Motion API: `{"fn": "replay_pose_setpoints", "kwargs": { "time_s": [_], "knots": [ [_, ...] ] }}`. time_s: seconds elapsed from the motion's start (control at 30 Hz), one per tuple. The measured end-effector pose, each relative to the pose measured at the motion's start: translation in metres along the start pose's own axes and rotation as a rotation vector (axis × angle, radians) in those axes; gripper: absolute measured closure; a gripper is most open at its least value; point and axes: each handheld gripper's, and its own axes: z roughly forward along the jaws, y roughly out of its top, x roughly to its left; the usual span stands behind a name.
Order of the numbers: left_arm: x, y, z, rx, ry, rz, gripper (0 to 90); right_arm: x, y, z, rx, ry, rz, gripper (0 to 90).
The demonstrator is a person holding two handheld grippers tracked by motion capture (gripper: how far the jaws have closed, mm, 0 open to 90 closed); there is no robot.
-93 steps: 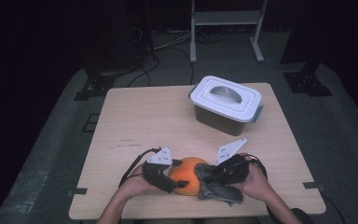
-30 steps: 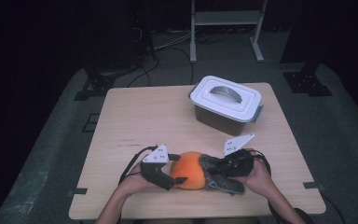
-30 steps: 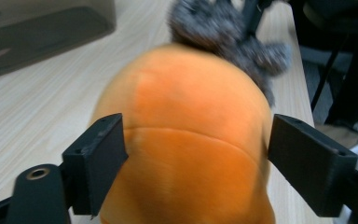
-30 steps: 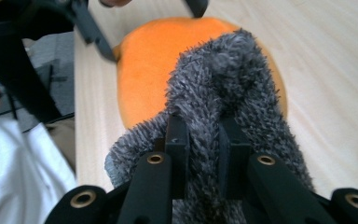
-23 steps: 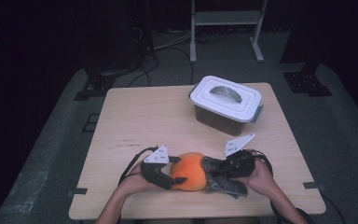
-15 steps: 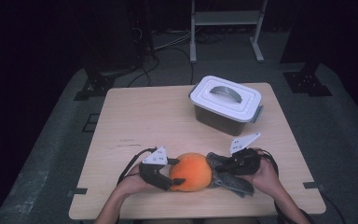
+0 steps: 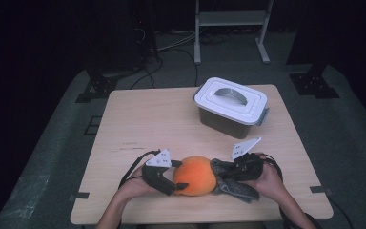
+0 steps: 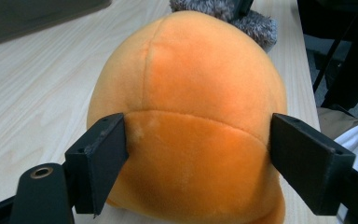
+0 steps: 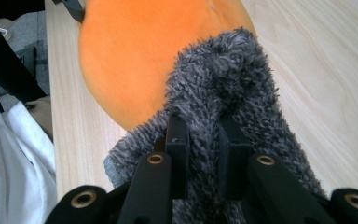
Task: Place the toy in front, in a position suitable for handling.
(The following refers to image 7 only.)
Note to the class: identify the orange plush toy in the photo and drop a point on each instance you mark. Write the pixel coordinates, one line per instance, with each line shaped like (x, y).
(193, 176)

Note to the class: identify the clear plastic box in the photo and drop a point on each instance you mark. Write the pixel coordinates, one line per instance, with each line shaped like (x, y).
(209, 101)

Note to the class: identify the person's left hand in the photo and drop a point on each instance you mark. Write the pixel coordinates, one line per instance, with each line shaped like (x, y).
(136, 187)

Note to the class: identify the white metal stand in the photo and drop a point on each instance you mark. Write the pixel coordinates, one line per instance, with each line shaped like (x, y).
(232, 18)

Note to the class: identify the person's right hand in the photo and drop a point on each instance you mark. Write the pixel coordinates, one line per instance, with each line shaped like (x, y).
(270, 184)

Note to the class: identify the black tape strip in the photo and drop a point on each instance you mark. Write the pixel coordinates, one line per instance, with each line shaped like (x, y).
(81, 195)
(317, 189)

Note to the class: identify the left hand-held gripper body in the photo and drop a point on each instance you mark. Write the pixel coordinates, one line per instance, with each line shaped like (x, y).
(157, 179)

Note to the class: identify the black floor tape frame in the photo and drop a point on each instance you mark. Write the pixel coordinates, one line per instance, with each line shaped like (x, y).
(86, 129)

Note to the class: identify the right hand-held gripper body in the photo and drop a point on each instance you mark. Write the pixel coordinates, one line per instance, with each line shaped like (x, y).
(252, 167)

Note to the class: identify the black stand base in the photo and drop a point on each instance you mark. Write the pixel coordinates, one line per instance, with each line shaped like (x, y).
(314, 84)
(100, 86)

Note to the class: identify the grey translucent storage box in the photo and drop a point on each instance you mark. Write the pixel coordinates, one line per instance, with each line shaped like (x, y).
(222, 125)

